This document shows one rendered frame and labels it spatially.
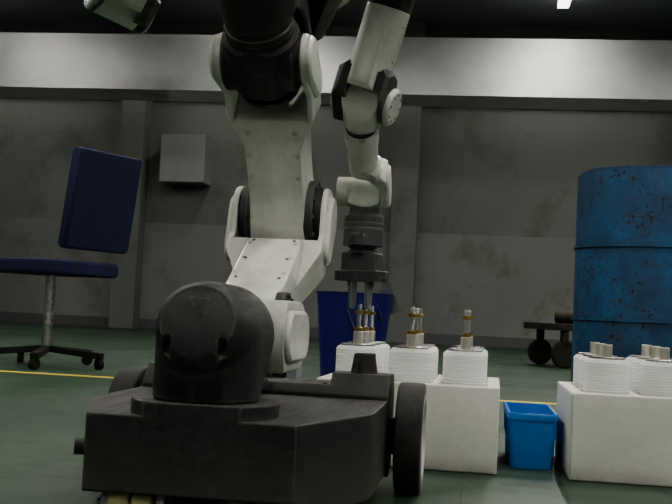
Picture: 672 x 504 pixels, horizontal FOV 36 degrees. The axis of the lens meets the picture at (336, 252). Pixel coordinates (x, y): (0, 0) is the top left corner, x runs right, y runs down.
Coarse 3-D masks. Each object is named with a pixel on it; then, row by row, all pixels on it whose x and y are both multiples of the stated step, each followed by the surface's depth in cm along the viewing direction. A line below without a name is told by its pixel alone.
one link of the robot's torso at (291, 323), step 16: (272, 304) 159; (288, 304) 160; (288, 320) 158; (304, 320) 170; (288, 336) 158; (304, 336) 171; (272, 352) 158; (288, 352) 158; (304, 352) 171; (272, 368) 159; (288, 368) 162
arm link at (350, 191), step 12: (348, 180) 230; (360, 180) 230; (336, 192) 229; (348, 192) 229; (360, 192) 229; (372, 192) 228; (348, 204) 230; (360, 204) 228; (372, 204) 228; (348, 216) 229; (360, 216) 227; (372, 216) 227
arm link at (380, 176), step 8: (384, 160) 226; (376, 168) 223; (384, 168) 224; (360, 176) 223; (368, 176) 223; (376, 176) 223; (384, 176) 224; (376, 184) 224; (384, 184) 224; (384, 192) 226; (384, 200) 228
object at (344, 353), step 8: (336, 352) 230; (344, 352) 226; (352, 352) 225; (360, 352) 225; (368, 352) 226; (376, 352) 227; (336, 360) 229; (344, 360) 226; (352, 360) 225; (376, 360) 227; (336, 368) 228; (344, 368) 226
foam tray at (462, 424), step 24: (432, 384) 219; (432, 408) 219; (456, 408) 218; (480, 408) 217; (432, 432) 218; (456, 432) 218; (480, 432) 217; (432, 456) 218; (456, 456) 217; (480, 456) 217
